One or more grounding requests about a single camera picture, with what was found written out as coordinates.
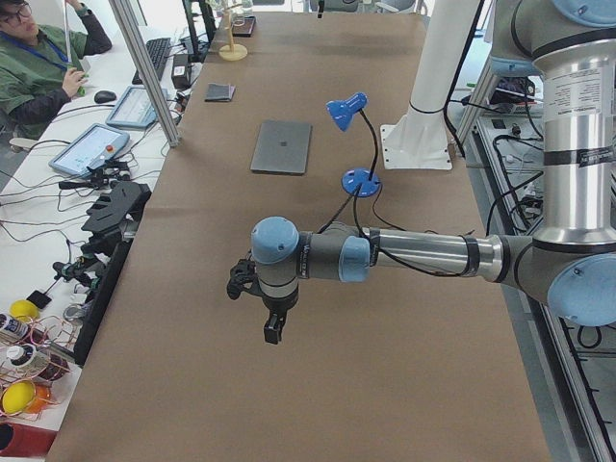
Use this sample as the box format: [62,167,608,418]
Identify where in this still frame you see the black tool holder rack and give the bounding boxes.
[73,181,152,367]

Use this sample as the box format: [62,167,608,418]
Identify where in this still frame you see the grey laptop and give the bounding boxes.
[250,119,312,175]

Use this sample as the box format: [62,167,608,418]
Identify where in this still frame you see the teach pendant tablet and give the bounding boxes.
[48,123,130,177]
[106,86,157,130]

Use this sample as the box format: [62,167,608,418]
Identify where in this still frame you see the black power adapter box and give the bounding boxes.
[171,53,192,90]

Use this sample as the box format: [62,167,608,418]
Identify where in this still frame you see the grey folded cloth stack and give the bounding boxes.
[204,83,236,102]

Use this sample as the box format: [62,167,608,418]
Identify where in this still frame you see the far teach pendant tablet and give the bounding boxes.
[106,86,157,130]

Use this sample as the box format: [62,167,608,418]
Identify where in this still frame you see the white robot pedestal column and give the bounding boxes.
[381,0,483,170]

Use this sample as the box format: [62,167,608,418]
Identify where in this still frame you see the yellow lemon back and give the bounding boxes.
[9,299,39,321]

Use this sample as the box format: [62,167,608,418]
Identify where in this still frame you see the blue desk lamp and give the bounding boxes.
[325,91,382,198]

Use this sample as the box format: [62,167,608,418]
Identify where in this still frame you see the wooden mug tree stand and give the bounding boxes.
[210,0,247,62]

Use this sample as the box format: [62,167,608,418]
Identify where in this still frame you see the person in green shirt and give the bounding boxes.
[1,1,112,140]

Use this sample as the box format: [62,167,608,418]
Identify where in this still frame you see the black computer mouse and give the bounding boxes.
[93,90,117,104]

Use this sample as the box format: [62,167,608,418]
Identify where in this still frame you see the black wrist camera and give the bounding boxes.
[226,259,263,300]

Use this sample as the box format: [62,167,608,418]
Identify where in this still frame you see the copper wire basket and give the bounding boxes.
[1,314,74,421]

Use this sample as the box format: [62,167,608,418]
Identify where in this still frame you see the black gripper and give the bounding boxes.
[262,288,299,344]

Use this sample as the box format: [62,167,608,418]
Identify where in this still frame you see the near teach pendant tablet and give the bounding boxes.
[48,123,130,177]

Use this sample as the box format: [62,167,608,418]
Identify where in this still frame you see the aluminium frame post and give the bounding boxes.
[109,0,180,148]

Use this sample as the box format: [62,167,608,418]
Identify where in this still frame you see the black keyboard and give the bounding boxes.
[145,38,170,80]

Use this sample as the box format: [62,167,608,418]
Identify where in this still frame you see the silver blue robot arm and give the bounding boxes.
[249,1,615,344]

